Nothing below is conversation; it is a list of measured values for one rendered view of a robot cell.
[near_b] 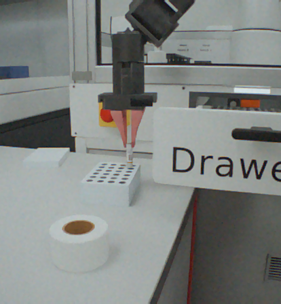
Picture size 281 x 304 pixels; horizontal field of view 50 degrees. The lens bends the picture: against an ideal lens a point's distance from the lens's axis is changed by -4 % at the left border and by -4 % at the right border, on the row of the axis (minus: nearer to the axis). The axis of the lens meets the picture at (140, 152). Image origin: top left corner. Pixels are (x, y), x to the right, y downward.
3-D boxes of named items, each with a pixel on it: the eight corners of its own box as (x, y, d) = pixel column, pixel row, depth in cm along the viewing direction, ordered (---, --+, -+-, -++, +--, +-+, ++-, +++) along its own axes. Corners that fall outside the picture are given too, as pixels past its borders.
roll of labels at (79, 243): (53, 243, 41) (51, 216, 40) (106, 239, 42) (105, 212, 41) (49, 275, 34) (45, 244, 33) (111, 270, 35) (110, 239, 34)
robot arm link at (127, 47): (110, 26, 51) (144, 26, 51) (113, 31, 57) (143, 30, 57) (111, 68, 52) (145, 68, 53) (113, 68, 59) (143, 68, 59)
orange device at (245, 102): (258, 116, 105) (260, 100, 103) (227, 115, 108) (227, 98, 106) (258, 115, 109) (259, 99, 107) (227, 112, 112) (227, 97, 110)
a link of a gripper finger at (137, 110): (110, 142, 63) (108, 95, 60) (146, 143, 62) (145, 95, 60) (103, 151, 56) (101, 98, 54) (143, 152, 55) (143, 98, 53)
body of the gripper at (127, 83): (104, 102, 60) (103, 62, 58) (157, 102, 60) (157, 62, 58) (97, 106, 54) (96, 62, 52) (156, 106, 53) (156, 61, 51)
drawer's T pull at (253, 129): (294, 144, 36) (295, 132, 35) (231, 140, 38) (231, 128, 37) (289, 138, 39) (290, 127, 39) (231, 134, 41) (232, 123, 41)
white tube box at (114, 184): (128, 207, 52) (128, 185, 51) (80, 203, 53) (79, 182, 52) (140, 181, 64) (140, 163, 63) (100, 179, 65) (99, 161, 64)
